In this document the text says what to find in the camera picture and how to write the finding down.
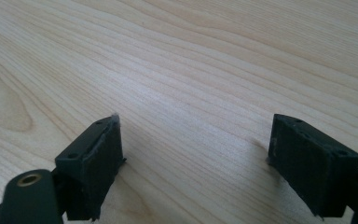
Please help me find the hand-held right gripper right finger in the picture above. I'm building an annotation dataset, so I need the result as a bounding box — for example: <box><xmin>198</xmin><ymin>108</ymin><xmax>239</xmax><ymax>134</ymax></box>
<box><xmin>267</xmin><ymin>113</ymin><xmax>358</xmax><ymax>218</ymax></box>

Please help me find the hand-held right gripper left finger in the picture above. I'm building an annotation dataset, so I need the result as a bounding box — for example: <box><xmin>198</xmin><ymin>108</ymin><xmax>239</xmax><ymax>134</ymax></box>
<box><xmin>54</xmin><ymin>114</ymin><xmax>127</xmax><ymax>222</ymax></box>

